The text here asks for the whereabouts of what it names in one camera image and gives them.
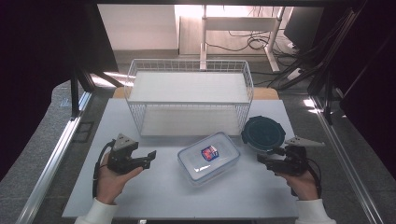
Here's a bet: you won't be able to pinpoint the aluminium rail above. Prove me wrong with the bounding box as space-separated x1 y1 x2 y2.
14 91 93 224
310 95 385 224

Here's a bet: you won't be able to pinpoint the clear rectangular food container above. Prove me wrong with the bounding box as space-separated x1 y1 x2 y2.
177 131 241 187

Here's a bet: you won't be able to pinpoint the person's left hand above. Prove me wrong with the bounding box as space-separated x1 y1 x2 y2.
96 152 144 205

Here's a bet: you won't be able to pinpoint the white wire storage rack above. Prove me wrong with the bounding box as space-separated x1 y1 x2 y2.
123 58 255 138

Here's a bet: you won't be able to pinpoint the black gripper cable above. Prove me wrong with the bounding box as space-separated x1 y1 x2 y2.
92 139 117 199
306 157 322 199

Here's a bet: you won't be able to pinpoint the dark monitor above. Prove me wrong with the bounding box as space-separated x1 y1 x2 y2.
283 7 325 53

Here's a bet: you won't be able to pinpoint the person's right hand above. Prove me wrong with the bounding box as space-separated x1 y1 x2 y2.
275 169 319 202

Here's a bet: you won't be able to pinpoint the wooden table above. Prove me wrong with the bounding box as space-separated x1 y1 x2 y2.
111 86 280 101

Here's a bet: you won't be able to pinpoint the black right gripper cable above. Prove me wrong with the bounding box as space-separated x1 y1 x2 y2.
306 157 322 199

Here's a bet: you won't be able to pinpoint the white cabinet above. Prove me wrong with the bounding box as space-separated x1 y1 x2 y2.
97 4 180 52

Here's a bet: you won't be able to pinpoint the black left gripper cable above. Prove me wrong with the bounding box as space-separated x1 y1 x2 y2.
92 139 117 199

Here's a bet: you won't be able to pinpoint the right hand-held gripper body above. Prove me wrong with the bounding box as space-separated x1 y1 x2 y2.
270 135 325 177

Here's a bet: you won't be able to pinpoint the black curtain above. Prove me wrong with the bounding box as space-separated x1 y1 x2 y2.
0 0 120 182
323 0 396 172

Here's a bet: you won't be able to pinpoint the black metal stand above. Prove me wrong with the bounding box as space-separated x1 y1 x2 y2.
268 6 396 126
69 65 125 121

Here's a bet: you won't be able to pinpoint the black floor cables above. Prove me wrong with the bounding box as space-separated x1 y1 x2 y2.
205 29 302 61

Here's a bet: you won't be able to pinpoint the white metal desk frame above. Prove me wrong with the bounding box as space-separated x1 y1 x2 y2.
200 4 287 73

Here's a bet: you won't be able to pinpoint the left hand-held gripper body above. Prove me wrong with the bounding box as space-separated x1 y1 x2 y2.
106 133 140 175

